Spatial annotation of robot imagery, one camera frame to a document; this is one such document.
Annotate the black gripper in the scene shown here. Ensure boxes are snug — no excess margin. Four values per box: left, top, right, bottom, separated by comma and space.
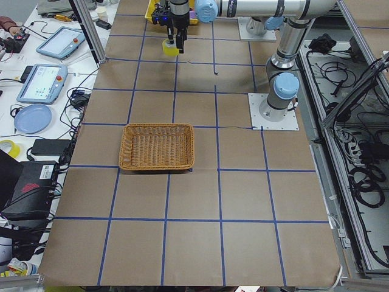
167, 0, 190, 54

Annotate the yellow clear tape roll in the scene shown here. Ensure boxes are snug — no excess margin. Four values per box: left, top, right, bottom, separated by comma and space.
162, 39, 179, 57

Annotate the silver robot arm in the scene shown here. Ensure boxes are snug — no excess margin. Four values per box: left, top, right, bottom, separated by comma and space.
259, 18, 312, 122
167, 1, 336, 54

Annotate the yellow tape roll on desk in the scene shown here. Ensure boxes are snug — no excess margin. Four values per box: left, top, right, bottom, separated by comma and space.
0, 139, 21, 159

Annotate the upper teach pendant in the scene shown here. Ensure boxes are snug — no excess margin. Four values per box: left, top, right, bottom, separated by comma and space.
36, 26, 86, 60

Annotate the teach pendant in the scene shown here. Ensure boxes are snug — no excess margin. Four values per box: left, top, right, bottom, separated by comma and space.
16, 64, 68, 105
36, 26, 86, 60

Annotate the brown wicker basket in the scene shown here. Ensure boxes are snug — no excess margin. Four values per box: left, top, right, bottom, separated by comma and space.
119, 123, 195, 171

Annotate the lower teach pendant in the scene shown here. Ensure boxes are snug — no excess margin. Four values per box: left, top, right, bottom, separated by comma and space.
16, 64, 68, 105

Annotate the blue plate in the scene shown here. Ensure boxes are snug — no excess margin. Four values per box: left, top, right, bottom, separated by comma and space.
14, 104, 52, 134

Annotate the black power adapter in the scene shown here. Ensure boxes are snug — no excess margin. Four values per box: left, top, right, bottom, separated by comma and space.
27, 139, 71, 161

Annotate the black computer box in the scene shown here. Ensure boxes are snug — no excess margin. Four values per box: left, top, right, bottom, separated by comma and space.
1, 161, 59, 221

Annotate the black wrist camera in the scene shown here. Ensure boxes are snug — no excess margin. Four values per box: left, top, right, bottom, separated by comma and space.
151, 8, 171, 26

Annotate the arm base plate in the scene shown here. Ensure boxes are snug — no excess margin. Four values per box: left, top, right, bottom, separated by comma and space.
238, 16, 277, 43
248, 93, 299, 131

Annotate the aluminium frame post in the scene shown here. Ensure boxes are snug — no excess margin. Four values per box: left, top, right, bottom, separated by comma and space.
69, 0, 106, 64

